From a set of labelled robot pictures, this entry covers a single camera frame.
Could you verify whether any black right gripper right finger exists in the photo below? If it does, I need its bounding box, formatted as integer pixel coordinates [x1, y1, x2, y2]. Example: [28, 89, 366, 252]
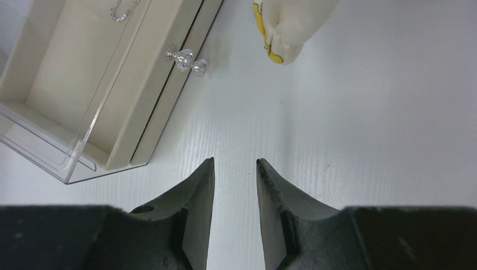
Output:
[256, 159, 476, 269]

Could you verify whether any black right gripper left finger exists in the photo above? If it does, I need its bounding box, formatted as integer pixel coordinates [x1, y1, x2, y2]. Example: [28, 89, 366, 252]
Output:
[1, 158, 215, 269]

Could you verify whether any clear acrylic box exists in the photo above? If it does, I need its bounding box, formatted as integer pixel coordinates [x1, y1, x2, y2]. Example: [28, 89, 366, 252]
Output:
[0, 0, 209, 185]

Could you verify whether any silver chain bracelet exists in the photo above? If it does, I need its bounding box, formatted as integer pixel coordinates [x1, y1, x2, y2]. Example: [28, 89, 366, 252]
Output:
[110, 0, 142, 23]

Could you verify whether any beige ring roll tray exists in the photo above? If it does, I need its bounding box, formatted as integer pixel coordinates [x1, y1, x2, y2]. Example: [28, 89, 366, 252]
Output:
[129, 1, 223, 166]

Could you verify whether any crystal flat tray knob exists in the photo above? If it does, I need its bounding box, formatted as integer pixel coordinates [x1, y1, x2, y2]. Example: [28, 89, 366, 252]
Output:
[165, 46, 194, 72]

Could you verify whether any cream cartoon print garment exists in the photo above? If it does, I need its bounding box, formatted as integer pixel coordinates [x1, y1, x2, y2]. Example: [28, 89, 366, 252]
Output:
[253, 0, 339, 65]

